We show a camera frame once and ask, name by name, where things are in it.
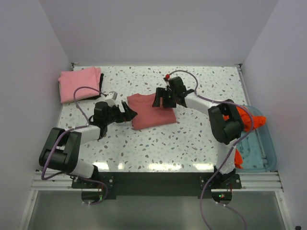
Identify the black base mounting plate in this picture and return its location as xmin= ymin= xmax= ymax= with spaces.
xmin=71 ymin=171 xmax=242 ymax=201

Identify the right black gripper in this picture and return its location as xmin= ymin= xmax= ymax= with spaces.
xmin=153 ymin=87 xmax=177 ymax=108

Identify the dusty red t shirt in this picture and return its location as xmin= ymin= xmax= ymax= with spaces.
xmin=127 ymin=93 xmax=177 ymax=130

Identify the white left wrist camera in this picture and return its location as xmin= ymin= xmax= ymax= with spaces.
xmin=104 ymin=91 xmax=118 ymax=106

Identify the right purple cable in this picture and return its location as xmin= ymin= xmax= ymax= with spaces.
xmin=165 ymin=69 xmax=255 ymax=230

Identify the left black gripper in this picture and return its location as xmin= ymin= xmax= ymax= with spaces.
xmin=104 ymin=101 xmax=137 ymax=125

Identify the orange t shirt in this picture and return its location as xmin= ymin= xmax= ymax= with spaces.
xmin=227 ymin=105 xmax=266 ymax=171

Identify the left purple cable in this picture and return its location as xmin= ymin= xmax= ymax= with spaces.
xmin=41 ymin=86 xmax=108 ymax=206

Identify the aluminium frame rail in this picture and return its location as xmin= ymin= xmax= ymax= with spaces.
xmin=30 ymin=172 xmax=283 ymax=192

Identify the clear teal plastic bin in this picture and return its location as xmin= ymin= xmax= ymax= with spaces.
xmin=236 ymin=104 xmax=279 ymax=173

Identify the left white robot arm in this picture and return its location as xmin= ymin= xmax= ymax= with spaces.
xmin=39 ymin=102 xmax=138 ymax=188

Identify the folded pink t shirt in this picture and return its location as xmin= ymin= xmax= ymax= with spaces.
xmin=59 ymin=67 xmax=101 ymax=104

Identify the folded black t shirt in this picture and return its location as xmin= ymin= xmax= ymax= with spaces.
xmin=82 ymin=73 xmax=104 ymax=101

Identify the purple cable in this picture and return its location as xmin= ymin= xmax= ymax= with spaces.
xmin=165 ymin=69 xmax=255 ymax=230
xmin=41 ymin=86 xmax=108 ymax=206

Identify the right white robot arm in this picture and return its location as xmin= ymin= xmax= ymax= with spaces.
xmin=152 ymin=74 xmax=244 ymax=188

